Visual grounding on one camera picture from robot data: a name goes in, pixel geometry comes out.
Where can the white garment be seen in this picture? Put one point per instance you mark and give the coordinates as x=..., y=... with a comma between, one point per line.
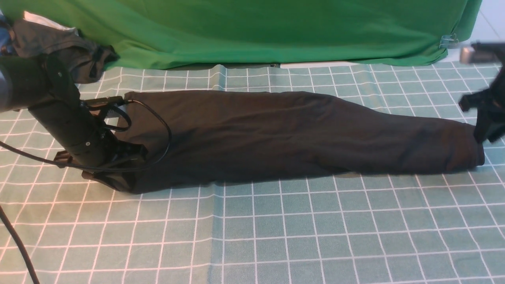
x=27, y=16

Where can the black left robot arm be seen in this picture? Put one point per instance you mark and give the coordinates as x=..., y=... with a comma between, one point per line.
x=43, y=86

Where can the blue garment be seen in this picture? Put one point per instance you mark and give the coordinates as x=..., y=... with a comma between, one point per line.
x=6, y=38

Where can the green checkered tablecloth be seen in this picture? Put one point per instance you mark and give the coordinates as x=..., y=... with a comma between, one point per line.
x=446, y=229

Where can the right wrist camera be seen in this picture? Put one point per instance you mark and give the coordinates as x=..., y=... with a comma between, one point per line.
x=482, y=53

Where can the dark gray long-sleeve top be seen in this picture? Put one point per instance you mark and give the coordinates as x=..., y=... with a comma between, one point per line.
x=243, y=137

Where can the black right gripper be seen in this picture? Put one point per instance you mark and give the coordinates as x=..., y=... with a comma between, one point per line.
x=490, y=106

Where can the crumpled dark gray garment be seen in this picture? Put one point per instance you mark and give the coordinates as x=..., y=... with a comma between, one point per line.
x=84, y=59

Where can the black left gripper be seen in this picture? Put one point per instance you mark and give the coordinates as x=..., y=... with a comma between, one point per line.
x=100, y=155

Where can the clear binder clip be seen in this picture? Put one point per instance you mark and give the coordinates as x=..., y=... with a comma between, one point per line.
x=450, y=41

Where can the green backdrop cloth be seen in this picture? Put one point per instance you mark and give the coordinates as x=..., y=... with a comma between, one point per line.
x=164, y=34

